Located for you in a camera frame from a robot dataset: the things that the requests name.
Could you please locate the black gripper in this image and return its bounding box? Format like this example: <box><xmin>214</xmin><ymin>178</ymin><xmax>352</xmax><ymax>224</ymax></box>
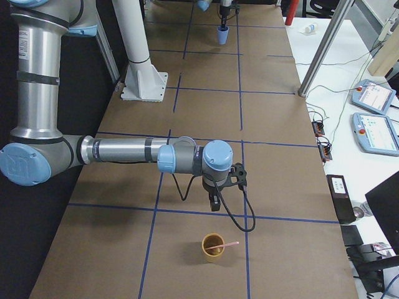
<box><xmin>208</xmin><ymin>191</ymin><xmax>221</xmax><ymax>212</ymax></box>
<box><xmin>219</xmin><ymin>5</ymin><xmax>230</xmax><ymax>31</ymax></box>

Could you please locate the blue ribbed cup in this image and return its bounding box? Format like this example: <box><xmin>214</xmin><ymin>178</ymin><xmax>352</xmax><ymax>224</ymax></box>
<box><xmin>217</xmin><ymin>26</ymin><xmax>229</xmax><ymax>45</ymax></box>

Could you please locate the yellow cup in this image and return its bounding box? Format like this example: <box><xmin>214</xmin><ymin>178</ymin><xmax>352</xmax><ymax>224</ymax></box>
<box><xmin>201</xmin><ymin>233</ymin><xmax>224</xmax><ymax>263</ymax></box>

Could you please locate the red cylinder bottle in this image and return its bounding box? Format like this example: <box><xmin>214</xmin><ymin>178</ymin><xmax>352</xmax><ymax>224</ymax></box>
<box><xmin>285</xmin><ymin>0</ymin><xmax>299</xmax><ymax>26</ymax></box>

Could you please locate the white plastic bottle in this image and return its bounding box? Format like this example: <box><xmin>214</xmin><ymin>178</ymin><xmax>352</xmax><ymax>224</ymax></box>
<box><xmin>299</xmin><ymin>23</ymin><xmax>318</xmax><ymax>36</ymax></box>

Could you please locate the lower black connector module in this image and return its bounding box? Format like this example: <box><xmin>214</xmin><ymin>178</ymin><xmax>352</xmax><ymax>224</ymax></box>
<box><xmin>317</xmin><ymin>141</ymin><xmax>332</xmax><ymax>163</ymax></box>

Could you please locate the black connector module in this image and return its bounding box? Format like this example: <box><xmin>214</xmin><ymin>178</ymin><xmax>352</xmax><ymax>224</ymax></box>
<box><xmin>312</xmin><ymin>120</ymin><xmax>325</xmax><ymax>137</ymax></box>
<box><xmin>317</xmin><ymin>141</ymin><xmax>332</xmax><ymax>163</ymax></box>

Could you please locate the upper black connector module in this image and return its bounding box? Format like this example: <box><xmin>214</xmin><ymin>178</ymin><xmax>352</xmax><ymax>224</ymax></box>
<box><xmin>312</xmin><ymin>120</ymin><xmax>325</xmax><ymax>137</ymax></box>

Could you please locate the black box with label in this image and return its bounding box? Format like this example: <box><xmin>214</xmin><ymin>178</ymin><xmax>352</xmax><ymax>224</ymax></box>
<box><xmin>326</xmin><ymin>174</ymin><xmax>356</xmax><ymax>224</ymax></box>

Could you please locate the upper teach pendant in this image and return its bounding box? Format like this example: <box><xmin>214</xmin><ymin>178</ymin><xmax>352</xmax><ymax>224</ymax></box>
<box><xmin>351</xmin><ymin>79</ymin><xmax>396</xmax><ymax>115</ymax></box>

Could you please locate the teach pendant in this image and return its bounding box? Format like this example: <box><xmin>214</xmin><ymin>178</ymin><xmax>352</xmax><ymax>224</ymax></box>
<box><xmin>351</xmin><ymin>79</ymin><xmax>396</xmax><ymax>115</ymax></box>
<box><xmin>351</xmin><ymin>113</ymin><xmax>398</xmax><ymax>156</ymax></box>

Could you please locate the black monitor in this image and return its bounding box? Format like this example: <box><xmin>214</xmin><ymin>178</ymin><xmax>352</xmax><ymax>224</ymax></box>
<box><xmin>365</xmin><ymin>179</ymin><xmax>398</xmax><ymax>254</ymax></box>

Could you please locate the lower teach pendant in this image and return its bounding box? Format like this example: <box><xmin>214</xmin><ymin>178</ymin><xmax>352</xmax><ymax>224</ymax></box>
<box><xmin>351</xmin><ymin>113</ymin><xmax>398</xmax><ymax>156</ymax></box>

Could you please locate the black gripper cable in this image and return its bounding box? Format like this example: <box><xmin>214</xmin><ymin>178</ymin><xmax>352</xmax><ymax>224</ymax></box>
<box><xmin>172</xmin><ymin>172</ymin><xmax>256</xmax><ymax>232</ymax></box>

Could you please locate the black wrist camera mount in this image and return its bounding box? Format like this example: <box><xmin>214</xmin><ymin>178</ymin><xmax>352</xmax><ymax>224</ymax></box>
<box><xmin>223</xmin><ymin>163</ymin><xmax>247</xmax><ymax>191</ymax></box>

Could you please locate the white camera pedestal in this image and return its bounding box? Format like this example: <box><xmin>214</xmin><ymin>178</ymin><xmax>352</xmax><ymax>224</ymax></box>
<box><xmin>112</xmin><ymin>0</ymin><xmax>168</xmax><ymax>102</ymax></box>

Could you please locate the aluminium frame post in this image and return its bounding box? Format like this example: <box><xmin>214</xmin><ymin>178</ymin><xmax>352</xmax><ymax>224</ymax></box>
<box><xmin>298</xmin><ymin>0</ymin><xmax>353</xmax><ymax>97</ymax></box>

